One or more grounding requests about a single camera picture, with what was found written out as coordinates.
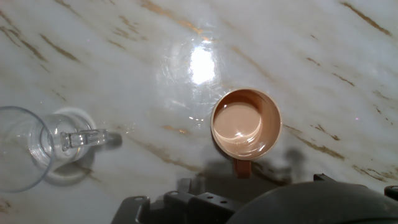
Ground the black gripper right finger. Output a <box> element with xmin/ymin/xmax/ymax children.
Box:
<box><xmin>313</xmin><ymin>173</ymin><xmax>398</xmax><ymax>202</ymax></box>

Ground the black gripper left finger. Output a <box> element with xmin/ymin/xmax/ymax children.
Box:
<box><xmin>111</xmin><ymin>178</ymin><xmax>245</xmax><ymax>224</ymax></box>

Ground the clear glass mug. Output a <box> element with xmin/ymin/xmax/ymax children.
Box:
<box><xmin>0</xmin><ymin>105</ymin><xmax>110</xmax><ymax>193</ymax></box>

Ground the white marble pattern board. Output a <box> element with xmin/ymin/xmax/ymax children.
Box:
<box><xmin>0</xmin><ymin>0</ymin><xmax>398</xmax><ymax>224</ymax></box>

